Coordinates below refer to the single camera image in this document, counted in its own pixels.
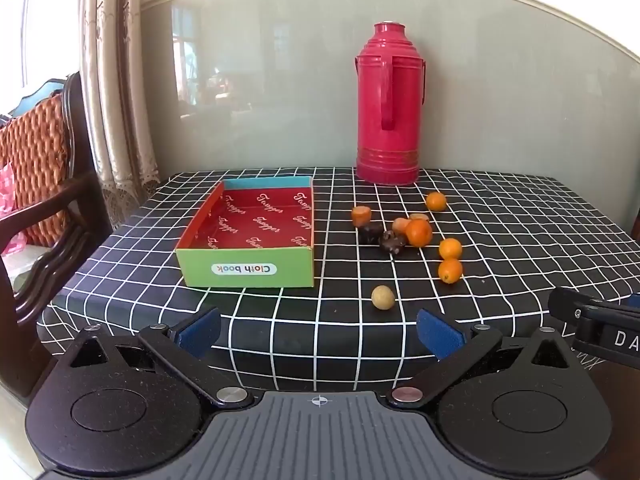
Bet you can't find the red thermos flask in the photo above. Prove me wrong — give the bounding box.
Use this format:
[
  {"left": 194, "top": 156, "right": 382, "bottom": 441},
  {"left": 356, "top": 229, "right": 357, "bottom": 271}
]
[{"left": 354, "top": 21, "right": 427, "bottom": 187}]

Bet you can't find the green and red cardboard box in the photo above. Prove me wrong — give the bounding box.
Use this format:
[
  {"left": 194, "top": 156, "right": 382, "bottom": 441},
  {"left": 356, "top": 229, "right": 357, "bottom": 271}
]
[{"left": 175, "top": 176, "right": 316, "bottom": 289}]

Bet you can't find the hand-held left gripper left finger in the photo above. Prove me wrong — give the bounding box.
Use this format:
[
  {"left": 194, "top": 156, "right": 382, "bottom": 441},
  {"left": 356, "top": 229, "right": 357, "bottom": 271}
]
[{"left": 62, "top": 307, "right": 254, "bottom": 408}]

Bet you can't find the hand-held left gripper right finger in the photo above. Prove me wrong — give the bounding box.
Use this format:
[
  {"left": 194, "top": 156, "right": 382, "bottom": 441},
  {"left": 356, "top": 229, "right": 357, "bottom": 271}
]
[{"left": 387, "top": 307, "right": 576, "bottom": 406}]

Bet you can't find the beige lace curtain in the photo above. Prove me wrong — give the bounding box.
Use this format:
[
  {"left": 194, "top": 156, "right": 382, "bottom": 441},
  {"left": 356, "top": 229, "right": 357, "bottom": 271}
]
[{"left": 79, "top": 0, "right": 161, "bottom": 227}]

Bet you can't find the tan longan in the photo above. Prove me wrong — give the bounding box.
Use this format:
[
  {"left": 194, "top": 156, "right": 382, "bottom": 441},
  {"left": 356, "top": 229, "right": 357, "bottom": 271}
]
[{"left": 371, "top": 285, "right": 396, "bottom": 311}]

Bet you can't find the blue cloth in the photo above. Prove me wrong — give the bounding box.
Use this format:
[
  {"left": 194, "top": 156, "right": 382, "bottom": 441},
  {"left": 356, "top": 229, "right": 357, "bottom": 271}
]
[{"left": 10, "top": 77, "right": 67, "bottom": 111}]

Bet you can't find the orange woven cushion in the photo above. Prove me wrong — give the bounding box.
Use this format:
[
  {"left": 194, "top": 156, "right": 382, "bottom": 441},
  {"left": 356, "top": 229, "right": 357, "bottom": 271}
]
[{"left": 0, "top": 94, "right": 74, "bottom": 247}]

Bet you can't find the large orange mandarin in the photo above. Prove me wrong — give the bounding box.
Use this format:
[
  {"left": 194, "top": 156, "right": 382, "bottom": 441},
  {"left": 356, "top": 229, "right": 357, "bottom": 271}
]
[{"left": 405, "top": 219, "right": 434, "bottom": 248}]

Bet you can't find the dark wooden chair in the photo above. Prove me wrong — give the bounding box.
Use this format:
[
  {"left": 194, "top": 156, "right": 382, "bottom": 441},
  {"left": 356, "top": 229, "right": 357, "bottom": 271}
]
[{"left": 0, "top": 72, "right": 114, "bottom": 397}]

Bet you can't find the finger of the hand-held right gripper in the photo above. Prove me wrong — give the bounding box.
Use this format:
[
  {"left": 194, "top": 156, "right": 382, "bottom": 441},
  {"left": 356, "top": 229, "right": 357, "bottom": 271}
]
[{"left": 548, "top": 287, "right": 640, "bottom": 324}]

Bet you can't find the black white checkered tablecloth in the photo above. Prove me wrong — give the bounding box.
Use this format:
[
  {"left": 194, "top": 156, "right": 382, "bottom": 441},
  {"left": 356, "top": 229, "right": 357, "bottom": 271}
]
[{"left": 37, "top": 166, "right": 640, "bottom": 396}]

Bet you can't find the pink plastic bag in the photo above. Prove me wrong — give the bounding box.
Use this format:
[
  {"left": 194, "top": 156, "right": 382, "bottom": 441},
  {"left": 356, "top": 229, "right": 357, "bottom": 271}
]
[{"left": 0, "top": 163, "right": 27, "bottom": 257}]

